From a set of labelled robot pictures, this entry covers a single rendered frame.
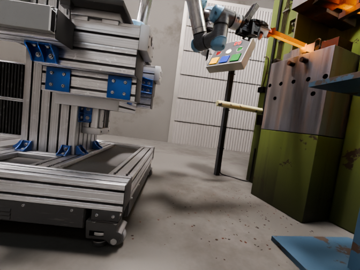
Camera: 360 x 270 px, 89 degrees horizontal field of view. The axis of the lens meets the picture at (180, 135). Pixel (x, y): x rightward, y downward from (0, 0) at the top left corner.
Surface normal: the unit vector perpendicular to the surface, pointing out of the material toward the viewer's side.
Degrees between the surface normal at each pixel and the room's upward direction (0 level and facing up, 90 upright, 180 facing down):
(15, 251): 0
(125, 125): 90
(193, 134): 90
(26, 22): 90
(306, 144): 90
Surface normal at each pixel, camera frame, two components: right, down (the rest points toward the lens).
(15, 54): 0.03, 0.08
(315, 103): -0.93, -0.09
